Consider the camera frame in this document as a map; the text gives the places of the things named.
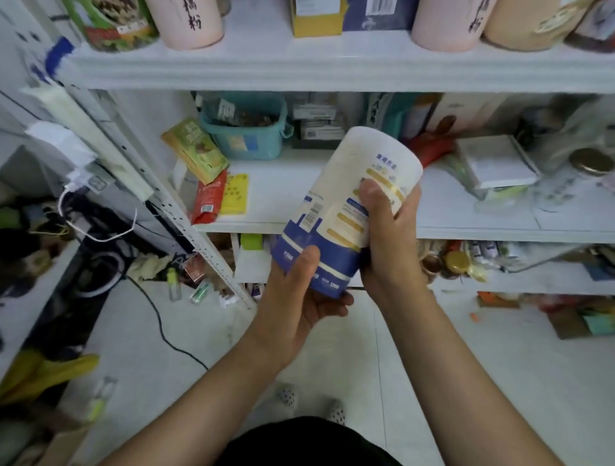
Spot clear green label nut jar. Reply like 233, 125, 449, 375
62, 0, 160, 52

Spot teal pouch bag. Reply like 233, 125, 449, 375
365, 92, 419, 140

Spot person's left forearm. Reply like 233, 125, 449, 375
101, 336, 294, 466

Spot white power strip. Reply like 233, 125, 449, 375
24, 86, 155, 203

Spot white power adapter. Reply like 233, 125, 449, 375
24, 120, 97, 169

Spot green snack packet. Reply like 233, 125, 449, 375
161, 117, 230, 186

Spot teal plastic basket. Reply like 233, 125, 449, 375
197, 92, 294, 161

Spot red pouch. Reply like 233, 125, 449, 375
404, 131, 457, 169

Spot yellow tag packet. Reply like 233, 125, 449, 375
219, 173, 251, 215

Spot yellow box white label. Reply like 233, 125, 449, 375
288, 0, 347, 38

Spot small clear bottle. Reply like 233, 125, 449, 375
85, 376, 119, 424

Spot white flat box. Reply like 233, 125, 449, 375
454, 134, 539, 190

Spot small pink canister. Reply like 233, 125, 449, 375
144, 0, 226, 51

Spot person's right hand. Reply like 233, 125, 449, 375
357, 177, 434, 309

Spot blue tape strip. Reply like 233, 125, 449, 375
43, 36, 76, 80

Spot white box brown print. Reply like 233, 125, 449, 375
404, 93, 511, 140

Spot brown carton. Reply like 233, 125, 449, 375
548, 298, 615, 339

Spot red canister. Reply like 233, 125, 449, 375
565, 0, 615, 54

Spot person's left hand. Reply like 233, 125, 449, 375
248, 245, 355, 371

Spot pink cylinder canister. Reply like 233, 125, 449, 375
411, 0, 498, 53

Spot beige cylinder canister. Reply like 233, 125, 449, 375
483, 0, 597, 52

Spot red snack packet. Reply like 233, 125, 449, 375
190, 170, 229, 225

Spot white and blue canister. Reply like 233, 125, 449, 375
270, 125, 424, 299

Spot white metal shelving unit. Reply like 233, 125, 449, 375
19, 0, 615, 309

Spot person's right forearm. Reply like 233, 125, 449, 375
379, 283, 563, 466

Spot small black grey boxes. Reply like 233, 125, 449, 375
291, 93, 349, 150

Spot person's black clothing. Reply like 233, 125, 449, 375
216, 415, 403, 466

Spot dark blue moon box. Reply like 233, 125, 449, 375
343, 0, 420, 32

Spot yellow plastic bag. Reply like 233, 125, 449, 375
0, 348, 100, 405

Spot white ring light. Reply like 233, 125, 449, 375
72, 252, 126, 299

